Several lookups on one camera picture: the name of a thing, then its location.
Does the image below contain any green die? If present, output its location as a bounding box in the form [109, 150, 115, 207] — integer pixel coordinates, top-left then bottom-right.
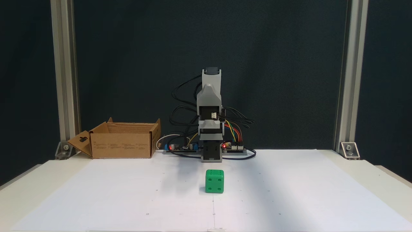
[205, 169, 225, 194]

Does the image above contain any blue circuit board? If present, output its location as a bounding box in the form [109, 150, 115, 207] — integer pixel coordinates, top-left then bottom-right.
[164, 143, 201, 152]

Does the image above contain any grey base mounting plate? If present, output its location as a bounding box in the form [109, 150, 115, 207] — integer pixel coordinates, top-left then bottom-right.
[163, 148, 248, 156]

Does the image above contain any brown cardboard box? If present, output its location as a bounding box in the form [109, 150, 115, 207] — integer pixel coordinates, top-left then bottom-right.
[67, 118, 161, 159]

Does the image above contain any black servo cable bundle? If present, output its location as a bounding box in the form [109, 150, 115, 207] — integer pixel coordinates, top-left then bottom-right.
[170, 75, 202, 152]
[221, 106, 255, 130]

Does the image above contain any thin yellow wire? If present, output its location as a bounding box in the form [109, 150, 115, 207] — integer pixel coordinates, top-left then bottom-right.
[186, 132, 199, 148]

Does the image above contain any coloured jumper wire bundle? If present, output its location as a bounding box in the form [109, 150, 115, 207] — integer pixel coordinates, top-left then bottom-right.
[225, 119, 242, 144]

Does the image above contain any circuit board with jumper wires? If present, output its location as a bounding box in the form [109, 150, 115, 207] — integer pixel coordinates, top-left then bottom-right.
[221, 141, 245, 152]

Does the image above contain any thin white cable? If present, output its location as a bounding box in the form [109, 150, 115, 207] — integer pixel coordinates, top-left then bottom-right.
[157, 134, 181, 150]

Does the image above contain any aluminium frame post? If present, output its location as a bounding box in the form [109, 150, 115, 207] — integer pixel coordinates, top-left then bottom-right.
[334, 0, 369, 154]
[51, 0, 81, 152]

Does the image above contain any metal corner bracket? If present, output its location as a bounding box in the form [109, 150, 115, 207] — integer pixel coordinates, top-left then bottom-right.
[340, 142, 360, 159]
[55, 141, 77, 160]

